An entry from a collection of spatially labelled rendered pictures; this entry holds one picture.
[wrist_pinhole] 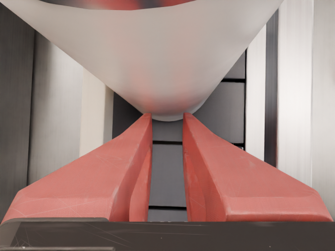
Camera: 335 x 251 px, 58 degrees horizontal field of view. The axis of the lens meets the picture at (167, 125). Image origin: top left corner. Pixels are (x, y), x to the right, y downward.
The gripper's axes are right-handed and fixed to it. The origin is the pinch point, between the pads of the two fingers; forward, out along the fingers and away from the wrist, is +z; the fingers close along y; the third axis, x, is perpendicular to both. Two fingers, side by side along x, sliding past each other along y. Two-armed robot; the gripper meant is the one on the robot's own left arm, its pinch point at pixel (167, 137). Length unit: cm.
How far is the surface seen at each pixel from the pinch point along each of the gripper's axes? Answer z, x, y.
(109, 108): 3.4, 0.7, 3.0
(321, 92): 10.2, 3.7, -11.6
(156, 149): 4.0, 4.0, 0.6
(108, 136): 2.6, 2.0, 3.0
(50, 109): 9.9, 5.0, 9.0
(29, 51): 11.9, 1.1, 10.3
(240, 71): 6.7, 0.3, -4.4
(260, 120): 5.1, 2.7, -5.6
